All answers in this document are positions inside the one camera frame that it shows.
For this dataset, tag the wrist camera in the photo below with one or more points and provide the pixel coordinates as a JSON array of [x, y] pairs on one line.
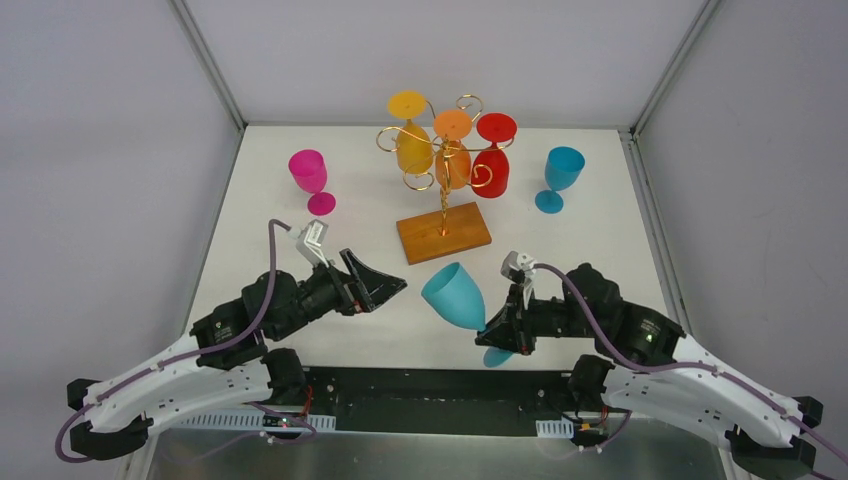
[[308, 241], [519, 268]]

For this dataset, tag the orange wine glass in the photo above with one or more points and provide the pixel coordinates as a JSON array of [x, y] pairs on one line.
[[453, 162]]

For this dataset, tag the teal wine glass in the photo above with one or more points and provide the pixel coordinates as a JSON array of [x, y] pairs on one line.
[[455, 297]]

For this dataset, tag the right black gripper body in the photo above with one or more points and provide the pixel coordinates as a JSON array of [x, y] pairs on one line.
[[520, 322]]

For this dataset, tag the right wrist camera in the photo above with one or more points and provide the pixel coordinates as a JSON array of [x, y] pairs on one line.
[[519, 268]]

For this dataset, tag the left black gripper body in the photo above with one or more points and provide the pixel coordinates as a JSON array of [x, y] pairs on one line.
[[351, 288]]

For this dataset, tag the red wine glass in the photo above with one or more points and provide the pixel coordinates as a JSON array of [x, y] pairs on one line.
[[490, 170]]

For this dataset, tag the yellow wine glass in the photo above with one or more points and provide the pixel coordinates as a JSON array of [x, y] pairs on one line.
[[413, 145]]

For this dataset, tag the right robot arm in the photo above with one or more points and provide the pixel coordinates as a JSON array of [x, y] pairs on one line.
[[646, 363]]

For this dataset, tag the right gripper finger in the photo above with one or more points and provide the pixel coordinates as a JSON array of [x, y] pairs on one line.
[[508, 340], [510, 313]]

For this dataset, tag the pink wine glass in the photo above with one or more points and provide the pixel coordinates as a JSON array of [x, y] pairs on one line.
[[309, 172]]

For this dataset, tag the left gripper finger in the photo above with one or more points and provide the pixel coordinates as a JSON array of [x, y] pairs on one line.
[[369, 283], [370, 299]]

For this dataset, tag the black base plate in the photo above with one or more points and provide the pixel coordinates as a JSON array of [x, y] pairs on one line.
[[501, 403]]

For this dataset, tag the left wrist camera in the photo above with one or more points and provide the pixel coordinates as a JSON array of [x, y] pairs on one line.
[[308, 241]]

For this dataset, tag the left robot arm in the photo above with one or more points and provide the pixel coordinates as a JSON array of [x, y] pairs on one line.
[[224, 360]]

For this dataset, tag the blue wine glass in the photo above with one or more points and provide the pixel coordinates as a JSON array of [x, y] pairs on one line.
[[562, 169]]

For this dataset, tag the gold rack with wooden base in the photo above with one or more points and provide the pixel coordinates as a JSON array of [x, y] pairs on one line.
[[450, 229]]

